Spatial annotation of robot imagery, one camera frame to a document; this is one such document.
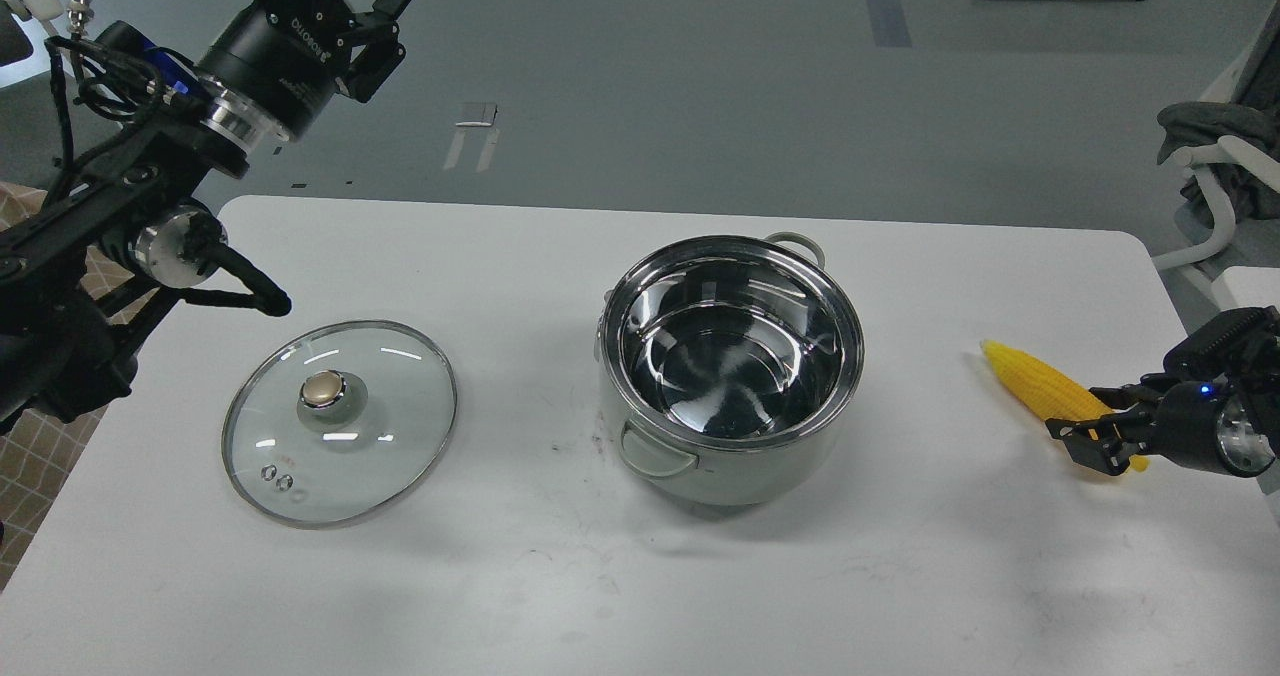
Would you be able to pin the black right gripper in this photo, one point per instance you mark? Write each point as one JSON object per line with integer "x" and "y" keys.
{"x": 1201, "y": 425}

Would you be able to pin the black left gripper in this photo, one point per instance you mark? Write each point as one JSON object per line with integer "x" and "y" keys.
{"x": 290, "y": 57}

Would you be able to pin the yellow toy corn cob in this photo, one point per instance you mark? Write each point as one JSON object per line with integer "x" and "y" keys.
{"x": 1045, "y": 391}

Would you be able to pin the glass pot lid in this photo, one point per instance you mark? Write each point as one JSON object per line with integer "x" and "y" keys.
{"x": 339, "y": 423}

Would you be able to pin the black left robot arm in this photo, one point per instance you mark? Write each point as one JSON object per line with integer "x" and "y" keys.
{"x": 120, "y": 237}

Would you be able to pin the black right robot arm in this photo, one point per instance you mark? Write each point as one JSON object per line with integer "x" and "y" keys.
{"x": 1240, "y": 345}

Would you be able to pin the stainless steel pot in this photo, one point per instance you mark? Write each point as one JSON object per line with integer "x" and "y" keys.
{"x": 727, "y": 362}

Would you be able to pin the grey chair with jacket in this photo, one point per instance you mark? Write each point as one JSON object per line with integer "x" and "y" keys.
{"x": 1225, "y": 141}

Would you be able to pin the grey office chair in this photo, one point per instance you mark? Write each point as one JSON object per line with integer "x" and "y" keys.
{"x": 16, "y": 45}

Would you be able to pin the beige checkered cloth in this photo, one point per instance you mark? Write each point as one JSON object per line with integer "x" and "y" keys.
{"x": 40, "y": 451}

